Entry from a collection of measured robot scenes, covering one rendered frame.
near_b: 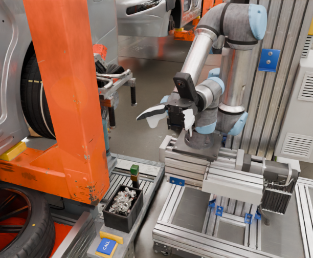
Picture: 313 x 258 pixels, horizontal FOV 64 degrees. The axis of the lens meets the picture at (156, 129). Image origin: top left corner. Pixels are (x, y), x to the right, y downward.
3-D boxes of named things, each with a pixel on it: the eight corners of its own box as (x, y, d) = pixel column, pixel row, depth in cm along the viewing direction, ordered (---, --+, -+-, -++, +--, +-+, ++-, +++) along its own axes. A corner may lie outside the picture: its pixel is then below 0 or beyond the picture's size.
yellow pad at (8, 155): (9, 144, 153) (6, 137, 150) (27, 148, 149) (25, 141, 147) (-10, 157, 141) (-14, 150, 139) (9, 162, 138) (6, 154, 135)
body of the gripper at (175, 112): (188, 135, 70) (207, 117, 78) (186, 106, 66) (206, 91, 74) (165, 130, 74) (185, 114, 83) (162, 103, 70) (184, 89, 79)
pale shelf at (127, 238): (124, 193, 153) (124, 189, 152) (150, 199, 149) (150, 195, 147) (86, 256, 118) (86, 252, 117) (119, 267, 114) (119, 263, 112)
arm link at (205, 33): (201, -6, 99) (153, 108, 94) (228, -5, 93) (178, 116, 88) (208, 14, 109) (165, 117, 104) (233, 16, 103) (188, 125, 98)
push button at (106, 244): (103, 239, 122) (103, 237, 121) (116, 243, 120) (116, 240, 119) (96, 252, 116) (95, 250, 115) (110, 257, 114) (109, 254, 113)
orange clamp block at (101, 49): (95, 60, 177) (97, 47, 178) (105, 61, 175) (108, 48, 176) (90, 56, 171) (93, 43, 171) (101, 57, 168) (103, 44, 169)
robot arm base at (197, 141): (215, 136, 135) (218, 120, 129) (210, 152, 122) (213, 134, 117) (187, 131, 139) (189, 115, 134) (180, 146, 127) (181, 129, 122)
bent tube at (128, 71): (106, 70, 179) (104, 56, 174) (131, 73, 174) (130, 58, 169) (93, 79, 165) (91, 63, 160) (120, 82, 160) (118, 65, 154)
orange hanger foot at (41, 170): (16, 163, 163) (-1, 115, 145) (87, 179, 149) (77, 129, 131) (-6, 179, 149) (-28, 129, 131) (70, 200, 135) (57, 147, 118)
